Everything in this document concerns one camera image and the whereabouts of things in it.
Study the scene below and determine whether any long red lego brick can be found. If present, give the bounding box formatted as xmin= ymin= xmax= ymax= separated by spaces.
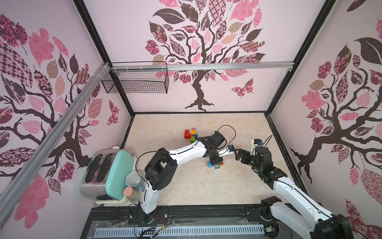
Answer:
xmin=184 ymin=129 xmax=193 ymax=139

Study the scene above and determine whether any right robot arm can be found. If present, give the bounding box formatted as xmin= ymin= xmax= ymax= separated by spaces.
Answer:
xmin=235 ymin=146 xmax=354 ymax=239

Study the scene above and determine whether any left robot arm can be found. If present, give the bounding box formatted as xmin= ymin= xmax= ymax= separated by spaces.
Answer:
xmin=141 ymin=131 xmax=234 ymax=215

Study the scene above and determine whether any blue mug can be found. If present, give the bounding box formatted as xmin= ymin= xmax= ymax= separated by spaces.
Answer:
xmin=125 ymin=171 xmax=146 ymax=192

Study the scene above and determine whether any cork lid jar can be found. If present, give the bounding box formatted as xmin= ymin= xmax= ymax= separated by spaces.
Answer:
xmin=123 ymin=187 xmax=141 ymax=203

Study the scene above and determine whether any mint green toaster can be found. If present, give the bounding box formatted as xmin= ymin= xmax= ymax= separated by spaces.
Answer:
xmin=79 ymin=147 xmax=135 ymax=202

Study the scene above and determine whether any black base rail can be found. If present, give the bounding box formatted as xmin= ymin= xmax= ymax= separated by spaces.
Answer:
xmin=80 ymin=204 xmax=339 ymax=239

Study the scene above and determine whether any white slotted cable duct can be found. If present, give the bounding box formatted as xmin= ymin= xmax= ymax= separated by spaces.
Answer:
xmin=93 ymin=225 xmax=265 ymax=239

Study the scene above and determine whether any aluminium frame bar back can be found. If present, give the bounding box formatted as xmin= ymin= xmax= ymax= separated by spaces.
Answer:
xmin=112 ymin=62 xmax=294 ymax=71

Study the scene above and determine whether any aluminium frame bar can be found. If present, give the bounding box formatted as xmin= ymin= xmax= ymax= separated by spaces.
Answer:
xmin=1 ymin=62 xmax=110 ymax=223
xmin=112 ymin=62 xmax=294 ymax=71

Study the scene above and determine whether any black wire basket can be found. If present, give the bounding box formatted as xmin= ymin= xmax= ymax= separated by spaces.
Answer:
xmin=102 ymin=60 xmax=170 ymax=94

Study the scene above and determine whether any aluminium frame bar left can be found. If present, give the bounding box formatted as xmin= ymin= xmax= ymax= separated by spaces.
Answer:
xmin=1 ymin=62 xmax=110 ymax=223

